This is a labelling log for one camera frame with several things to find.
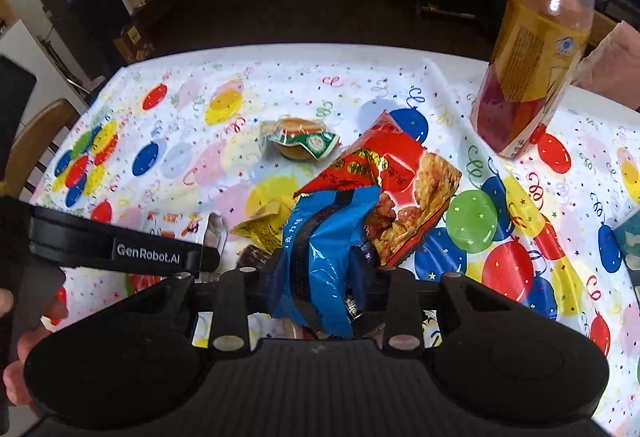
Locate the red chip bag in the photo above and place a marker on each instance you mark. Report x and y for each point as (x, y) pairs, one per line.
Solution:
(416, 186)

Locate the blue snack wrapper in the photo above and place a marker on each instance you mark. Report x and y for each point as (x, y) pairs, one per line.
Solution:
(322, 261)

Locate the pink cloth on chair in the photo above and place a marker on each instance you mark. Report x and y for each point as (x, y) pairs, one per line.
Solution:
(613, 68)

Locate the teal tissue pack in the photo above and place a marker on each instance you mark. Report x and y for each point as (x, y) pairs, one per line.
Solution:
(627, 234)

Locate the burger gummy packet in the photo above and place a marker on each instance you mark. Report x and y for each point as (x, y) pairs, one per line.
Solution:
(297, 138)

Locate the person's left hand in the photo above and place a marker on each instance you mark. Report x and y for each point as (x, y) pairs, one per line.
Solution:
(13, 374)

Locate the yellow candy packet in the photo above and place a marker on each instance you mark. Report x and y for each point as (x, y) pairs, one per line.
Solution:
(265, 227)

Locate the balloon pattern tablecloth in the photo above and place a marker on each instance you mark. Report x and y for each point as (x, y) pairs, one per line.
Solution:
(170, 141)

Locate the wooden chair left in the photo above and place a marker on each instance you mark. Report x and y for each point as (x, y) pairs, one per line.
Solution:
(32, 141)

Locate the dark cabinet with clutter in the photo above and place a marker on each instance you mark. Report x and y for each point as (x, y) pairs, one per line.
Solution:
(104, 35)

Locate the orange juice bottle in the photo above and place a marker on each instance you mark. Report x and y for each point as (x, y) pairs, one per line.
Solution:
(539, 45)

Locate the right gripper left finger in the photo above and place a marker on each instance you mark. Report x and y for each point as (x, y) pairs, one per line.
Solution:
(229, 330)

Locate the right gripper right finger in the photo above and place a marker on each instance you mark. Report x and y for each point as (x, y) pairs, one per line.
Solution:
(403, 315)

